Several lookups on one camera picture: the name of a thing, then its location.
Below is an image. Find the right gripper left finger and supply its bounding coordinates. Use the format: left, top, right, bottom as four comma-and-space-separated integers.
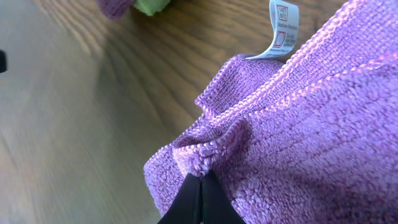
158, 174, 201, 224

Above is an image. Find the purple folded cloth in stack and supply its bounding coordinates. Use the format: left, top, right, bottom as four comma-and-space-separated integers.
96, 0, 135, 19

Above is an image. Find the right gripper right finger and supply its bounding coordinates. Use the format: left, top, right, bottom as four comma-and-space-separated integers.
201, 170, 245, 224

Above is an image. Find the purple microfiber cloth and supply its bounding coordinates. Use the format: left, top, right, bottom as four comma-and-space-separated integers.
144, 1, 397, 223

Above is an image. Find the bottom green folded cloth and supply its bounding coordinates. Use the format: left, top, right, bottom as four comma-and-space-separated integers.
133, 0, 170, 16

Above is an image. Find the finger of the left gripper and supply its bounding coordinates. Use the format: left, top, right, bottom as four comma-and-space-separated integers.
0, 50, 7, 73

